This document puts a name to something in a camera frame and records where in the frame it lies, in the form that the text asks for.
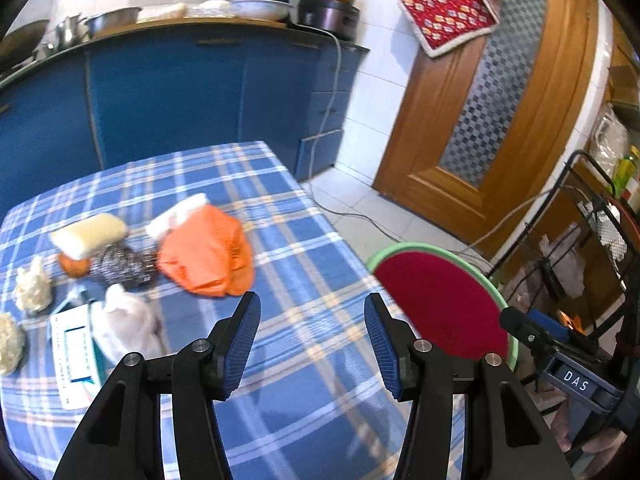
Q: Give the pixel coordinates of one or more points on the steel wool scourer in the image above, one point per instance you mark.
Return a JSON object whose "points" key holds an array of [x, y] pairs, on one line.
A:
{"points": [[122, 265]]}

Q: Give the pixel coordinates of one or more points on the white bowl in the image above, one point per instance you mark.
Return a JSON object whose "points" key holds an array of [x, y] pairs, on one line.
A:
{"points": [[260, 10]]}

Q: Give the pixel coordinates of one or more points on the red quilted cloth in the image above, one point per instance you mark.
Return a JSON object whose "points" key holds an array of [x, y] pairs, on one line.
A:
{"points": [[450, 0]]}

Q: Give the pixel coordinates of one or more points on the white crumpled plastic bag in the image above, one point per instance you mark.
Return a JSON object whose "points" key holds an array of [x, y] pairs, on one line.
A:
{"points": [[125, 325]]}

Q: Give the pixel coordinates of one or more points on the red basin with green rim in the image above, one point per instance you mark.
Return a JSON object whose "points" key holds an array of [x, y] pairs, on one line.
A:
{"points": [[440, 300]]}

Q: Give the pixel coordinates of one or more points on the cream paper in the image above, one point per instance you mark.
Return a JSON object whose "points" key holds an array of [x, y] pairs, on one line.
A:
{"points": [[9, 342], [32, 287]]}

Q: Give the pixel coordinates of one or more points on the wooden door with glass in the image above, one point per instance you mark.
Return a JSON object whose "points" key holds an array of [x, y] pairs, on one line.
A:
{"points": [[425, 150]]}

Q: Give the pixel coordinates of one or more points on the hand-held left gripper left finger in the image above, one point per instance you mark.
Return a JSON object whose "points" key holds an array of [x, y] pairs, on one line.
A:
{"points": [[242, 340]]}

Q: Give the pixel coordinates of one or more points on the blue kitchen cabinet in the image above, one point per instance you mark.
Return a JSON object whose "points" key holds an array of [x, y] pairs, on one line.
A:
{"points": [[175, 100]]}

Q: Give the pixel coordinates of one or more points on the white crumpled tissue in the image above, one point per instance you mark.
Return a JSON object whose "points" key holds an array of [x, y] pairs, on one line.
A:
{"points": [[172, 217]]}

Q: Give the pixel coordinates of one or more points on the metal kettle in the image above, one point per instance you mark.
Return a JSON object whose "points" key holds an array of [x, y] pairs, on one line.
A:
{"points": [[70, 30]]}

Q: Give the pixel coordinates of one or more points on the dark wok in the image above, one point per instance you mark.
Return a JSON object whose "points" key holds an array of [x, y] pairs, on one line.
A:
{"points": [[22, 42]]}

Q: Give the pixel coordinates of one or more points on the blue plaid tablecloth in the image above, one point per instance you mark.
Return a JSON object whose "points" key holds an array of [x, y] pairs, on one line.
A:
{"points": [[300, 260]]}

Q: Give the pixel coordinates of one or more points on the yellow sponge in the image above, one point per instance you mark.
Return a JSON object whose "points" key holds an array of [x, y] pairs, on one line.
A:
{"points": [[90, 235]]}

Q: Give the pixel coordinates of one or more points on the purple rice cooker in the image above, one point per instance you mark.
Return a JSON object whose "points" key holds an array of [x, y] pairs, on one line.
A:
{"points": [[327, 17]]}

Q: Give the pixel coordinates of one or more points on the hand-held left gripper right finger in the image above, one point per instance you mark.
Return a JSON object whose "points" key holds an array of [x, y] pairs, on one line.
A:
{"points": [[380, 345]]}

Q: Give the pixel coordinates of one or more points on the clear plastic bag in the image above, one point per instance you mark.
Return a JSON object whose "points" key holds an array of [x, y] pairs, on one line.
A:
{"points": [[612, 135]]}

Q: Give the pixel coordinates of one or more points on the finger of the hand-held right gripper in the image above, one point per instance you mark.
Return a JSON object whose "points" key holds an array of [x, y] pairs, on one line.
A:
{"points": [[517, 322]]}

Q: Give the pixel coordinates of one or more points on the large metal bowl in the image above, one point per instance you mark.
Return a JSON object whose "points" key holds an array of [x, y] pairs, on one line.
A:
{"points": [[112, 20]]}

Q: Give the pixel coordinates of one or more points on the orange plastic bag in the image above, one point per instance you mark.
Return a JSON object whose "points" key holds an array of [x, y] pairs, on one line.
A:
{"points": [[205, 255]]}

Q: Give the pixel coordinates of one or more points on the white and blue packet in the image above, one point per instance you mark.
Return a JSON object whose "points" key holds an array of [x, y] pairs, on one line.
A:
{"points": [[75, 355]]}

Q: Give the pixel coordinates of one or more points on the green bottle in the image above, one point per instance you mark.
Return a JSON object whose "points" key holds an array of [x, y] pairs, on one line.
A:
{"points": [[627, 170]]}

